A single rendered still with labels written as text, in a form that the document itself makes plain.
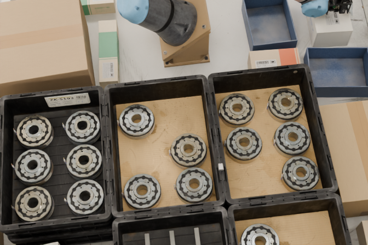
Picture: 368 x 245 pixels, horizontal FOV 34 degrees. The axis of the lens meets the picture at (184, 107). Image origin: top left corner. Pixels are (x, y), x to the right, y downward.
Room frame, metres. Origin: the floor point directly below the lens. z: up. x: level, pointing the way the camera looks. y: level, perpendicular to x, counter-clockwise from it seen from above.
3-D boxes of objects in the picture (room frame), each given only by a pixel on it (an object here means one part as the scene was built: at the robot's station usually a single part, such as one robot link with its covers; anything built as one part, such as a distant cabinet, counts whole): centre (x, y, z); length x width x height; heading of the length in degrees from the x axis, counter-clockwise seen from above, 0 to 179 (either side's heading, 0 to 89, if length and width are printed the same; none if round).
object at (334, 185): (0.71, -0.23, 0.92); 0.40 x 0.30 x 0.02; 4
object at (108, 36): (1.10, 0.24, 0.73); 0.24 x 0.06 x 0.06; 2
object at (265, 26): (1.19, -0.30, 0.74); 0.20 x 0.15 x 0.07; 5
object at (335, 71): (0.99, -0.51, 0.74); 0.20 x 0.15 x 0.07; 88
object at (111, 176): (0.68, 0.06, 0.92); 0.40 x 0.30 x 0.02; 4
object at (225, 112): (0.81, -0.16, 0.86); 0.10 x 0.10 x 0.01
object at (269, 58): (1.01, -0.30, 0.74); 0.16 x 0.12 x 0.07; 92
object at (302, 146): (0.71, -0.31, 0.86); 0.10 x 0.10 x 0.01
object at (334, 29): (1.21, -0.50, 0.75); 0.20 x 0.12 x 0.09; 2
